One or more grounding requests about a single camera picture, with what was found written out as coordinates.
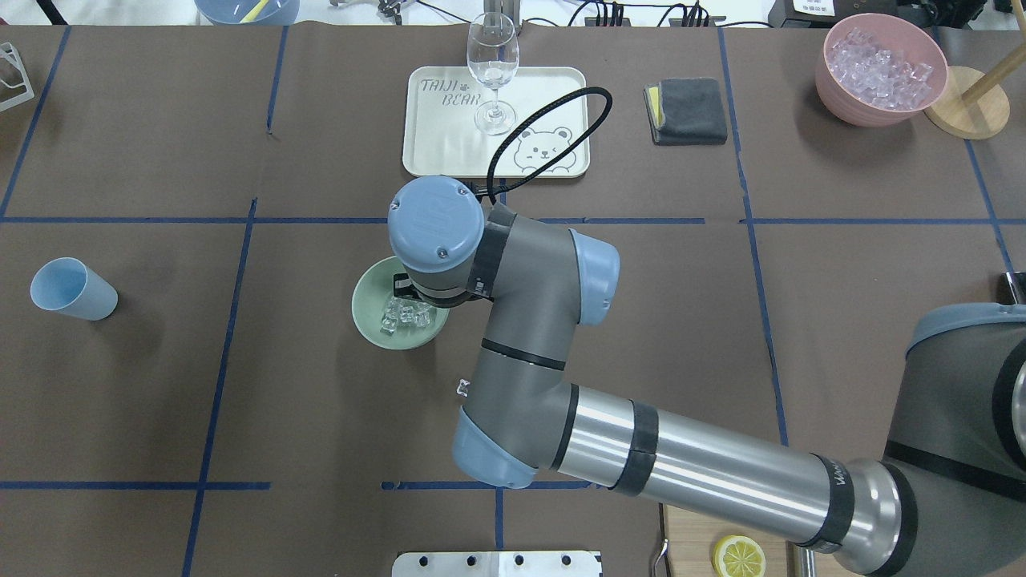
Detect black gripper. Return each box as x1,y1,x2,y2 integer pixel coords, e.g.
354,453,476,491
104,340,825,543
393,272,450,309

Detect green bowl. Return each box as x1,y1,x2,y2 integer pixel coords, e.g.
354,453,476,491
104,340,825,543
351,256,450,350

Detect light blue plastic cup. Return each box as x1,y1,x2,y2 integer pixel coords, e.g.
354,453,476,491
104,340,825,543
30,258,119,321

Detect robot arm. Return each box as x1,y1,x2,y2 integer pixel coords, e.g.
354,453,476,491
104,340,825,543
387,176,1025,576

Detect ice cubes in green bowl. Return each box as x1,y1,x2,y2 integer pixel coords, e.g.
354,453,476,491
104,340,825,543
380,296,436,337

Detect dark blue bowl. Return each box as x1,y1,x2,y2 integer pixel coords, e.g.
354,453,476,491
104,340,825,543
194,1,301,26

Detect pink bowl with ice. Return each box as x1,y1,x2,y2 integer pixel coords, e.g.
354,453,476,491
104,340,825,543
816,12,948,127

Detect cream bear tray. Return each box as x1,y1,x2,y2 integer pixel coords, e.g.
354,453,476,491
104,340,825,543
402,66,589,180

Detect clear wine glass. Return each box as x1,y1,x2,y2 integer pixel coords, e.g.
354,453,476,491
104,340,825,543
466,11,520,134

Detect yellow plastic fork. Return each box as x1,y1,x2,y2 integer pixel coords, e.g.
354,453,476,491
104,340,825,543
239,0,270,23

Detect wooden cutting board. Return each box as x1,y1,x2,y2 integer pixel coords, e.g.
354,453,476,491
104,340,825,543
664,505,789,576

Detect lemon half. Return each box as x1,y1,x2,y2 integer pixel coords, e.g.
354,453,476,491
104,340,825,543
710,535,767,577

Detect wooden round stand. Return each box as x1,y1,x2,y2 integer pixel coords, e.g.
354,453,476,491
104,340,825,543
926,1,1024,141

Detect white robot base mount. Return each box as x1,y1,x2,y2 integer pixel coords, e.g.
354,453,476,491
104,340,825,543
391,549,604,576

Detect white wire cup rack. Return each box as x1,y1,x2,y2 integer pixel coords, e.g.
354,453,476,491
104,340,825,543
1,42,35,112

